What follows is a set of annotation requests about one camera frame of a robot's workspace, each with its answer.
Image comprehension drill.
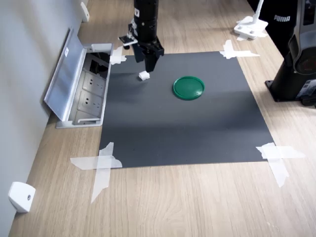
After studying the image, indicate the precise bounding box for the round green lid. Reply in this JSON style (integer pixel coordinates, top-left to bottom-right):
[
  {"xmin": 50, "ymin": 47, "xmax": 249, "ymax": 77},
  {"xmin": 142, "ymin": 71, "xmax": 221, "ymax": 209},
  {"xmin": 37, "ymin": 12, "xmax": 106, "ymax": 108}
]
[{"xmin": 172, "ymin": 76, "xmax": 205, "ymax": 101}]

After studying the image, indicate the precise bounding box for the white tape strip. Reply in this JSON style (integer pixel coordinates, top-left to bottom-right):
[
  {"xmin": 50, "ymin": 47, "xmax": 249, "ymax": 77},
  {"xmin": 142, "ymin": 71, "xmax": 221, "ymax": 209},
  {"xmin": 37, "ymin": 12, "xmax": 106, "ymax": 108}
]
[
  {"xmin": 90, "ymin": 142, "xmax": 115, "ymax": 204},
  {"xmin": 109, "ymin": 46, "xmax": 127, "ymax": 66},
  {"xmin": 70, "ymin": 155, "xmax": 123, "ymax": 171},
  {"xmin": 219, "ymin": 50, "xmax": 261, "ymax": 58},
  {"xmin": 223, "ymin": 39, "xmax": 238, "ymax": 60},
  {"xmin": 266, "ymin": 158, "xmax": 290, "ymax": 189},
  {"xmin": 255, "ymin": 144, "xmax": 307, "ymax": 160}
]

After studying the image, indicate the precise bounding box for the dark grey mat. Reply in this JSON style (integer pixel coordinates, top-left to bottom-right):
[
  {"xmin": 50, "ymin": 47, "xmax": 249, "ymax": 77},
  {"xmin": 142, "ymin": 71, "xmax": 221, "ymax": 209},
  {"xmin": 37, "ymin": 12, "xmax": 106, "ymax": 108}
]
[{"xmin": 99, "ymin": 51, "xmax": 276, "ymax": 169}]

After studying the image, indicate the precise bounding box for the white stand with flat foot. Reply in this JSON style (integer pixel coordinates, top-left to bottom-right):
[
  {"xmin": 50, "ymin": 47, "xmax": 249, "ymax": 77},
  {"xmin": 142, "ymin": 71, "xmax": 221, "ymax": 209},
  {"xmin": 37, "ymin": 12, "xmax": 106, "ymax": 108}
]
[{"xmin": 234, "ymin": 0, "xmax": 269, "ymax": 40}]

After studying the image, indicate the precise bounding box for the small white wall bracket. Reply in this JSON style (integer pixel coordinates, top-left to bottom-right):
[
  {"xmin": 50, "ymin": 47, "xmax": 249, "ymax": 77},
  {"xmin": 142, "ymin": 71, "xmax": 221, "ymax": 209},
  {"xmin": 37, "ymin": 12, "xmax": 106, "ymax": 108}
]
[{"xmin": 80, "ymin": 1, "xmax": 90, "ymax": 23}]

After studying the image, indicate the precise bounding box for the silver cable duct with sockets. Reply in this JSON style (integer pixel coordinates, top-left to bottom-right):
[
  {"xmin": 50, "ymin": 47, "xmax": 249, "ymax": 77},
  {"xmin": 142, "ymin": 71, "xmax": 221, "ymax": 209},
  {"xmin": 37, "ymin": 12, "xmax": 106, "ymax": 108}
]
[{"xmin": 43, "ymin": 27, "xmax": 114, "ymax": 129}]

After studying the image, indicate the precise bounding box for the large white corner bracket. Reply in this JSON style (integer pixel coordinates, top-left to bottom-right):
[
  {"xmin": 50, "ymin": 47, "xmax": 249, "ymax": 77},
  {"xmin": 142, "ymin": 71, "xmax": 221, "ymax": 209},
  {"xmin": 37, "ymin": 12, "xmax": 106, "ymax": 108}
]
[{"xmin": 7, "ymin": 182, "xmax": 36, "ymax": 213}]

